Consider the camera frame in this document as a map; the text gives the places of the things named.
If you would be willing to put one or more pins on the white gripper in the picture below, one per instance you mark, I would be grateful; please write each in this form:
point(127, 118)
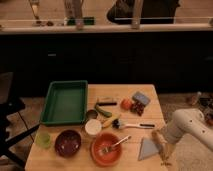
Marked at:
point(166, 139)

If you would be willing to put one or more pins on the grey-blue towel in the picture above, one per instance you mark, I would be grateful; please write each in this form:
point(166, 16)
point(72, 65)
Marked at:
point(148, 149)

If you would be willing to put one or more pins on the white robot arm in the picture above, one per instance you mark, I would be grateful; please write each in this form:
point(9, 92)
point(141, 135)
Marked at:
point(184, 121)

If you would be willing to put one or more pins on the orange bowl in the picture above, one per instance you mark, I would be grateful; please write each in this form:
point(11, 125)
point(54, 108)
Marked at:
point(103, 140)

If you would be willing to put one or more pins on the purple bowl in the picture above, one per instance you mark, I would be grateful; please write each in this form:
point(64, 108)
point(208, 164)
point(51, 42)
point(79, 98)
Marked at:
point(67, 143)

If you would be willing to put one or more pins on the dark red grapes toy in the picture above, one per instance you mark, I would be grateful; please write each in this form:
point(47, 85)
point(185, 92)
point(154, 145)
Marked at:
point(138, 108)

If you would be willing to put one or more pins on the blue sponge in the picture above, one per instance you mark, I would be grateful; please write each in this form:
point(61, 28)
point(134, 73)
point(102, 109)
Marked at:
point(138, 96)

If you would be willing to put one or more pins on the orange toy fruit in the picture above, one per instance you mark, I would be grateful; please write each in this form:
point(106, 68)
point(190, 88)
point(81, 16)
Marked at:
point(126, 104)

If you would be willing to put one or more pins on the yellow banana toy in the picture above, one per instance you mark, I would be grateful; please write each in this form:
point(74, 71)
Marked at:
point(109, 121)

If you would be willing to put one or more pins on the green cucumber toy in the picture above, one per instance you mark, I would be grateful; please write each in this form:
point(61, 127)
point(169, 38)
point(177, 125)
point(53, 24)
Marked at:
point(103, 112)

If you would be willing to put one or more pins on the white cup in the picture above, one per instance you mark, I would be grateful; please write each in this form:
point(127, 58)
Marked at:
point(93, 127)

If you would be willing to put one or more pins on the small dark metal cup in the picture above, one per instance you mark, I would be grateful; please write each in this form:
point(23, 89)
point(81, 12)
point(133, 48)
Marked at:
point(91, 114)

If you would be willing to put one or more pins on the green plastic tray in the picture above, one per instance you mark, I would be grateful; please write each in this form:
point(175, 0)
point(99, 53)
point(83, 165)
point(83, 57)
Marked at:
point(65, 103)

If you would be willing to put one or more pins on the small green cup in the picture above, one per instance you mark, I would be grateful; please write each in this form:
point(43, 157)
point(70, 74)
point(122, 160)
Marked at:
point(43, 140)

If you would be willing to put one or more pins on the person in dark clothing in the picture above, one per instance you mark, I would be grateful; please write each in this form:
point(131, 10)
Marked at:
point(153, 11)

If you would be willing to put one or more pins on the green box on counter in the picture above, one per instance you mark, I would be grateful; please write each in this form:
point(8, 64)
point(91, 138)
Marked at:
point(84, 20)

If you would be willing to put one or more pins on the black-handled knife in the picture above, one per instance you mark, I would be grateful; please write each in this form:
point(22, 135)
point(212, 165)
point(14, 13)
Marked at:
point(106, 103)

